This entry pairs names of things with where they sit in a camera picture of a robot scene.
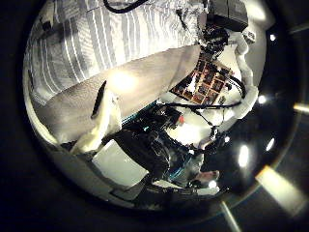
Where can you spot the black cabinet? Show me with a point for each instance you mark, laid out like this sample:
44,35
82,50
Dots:
228,13

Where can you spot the wooden bookshelf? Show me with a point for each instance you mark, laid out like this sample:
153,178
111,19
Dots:
206,83

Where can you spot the ceiling light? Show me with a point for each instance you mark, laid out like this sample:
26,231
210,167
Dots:
243,155
270,144

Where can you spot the small white device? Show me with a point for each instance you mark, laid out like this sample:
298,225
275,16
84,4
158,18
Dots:
249,36

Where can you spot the white grey striped shirt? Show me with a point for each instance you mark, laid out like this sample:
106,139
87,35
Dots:
96,42

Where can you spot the person in grey shirt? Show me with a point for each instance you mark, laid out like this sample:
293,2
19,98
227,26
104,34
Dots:
193,170

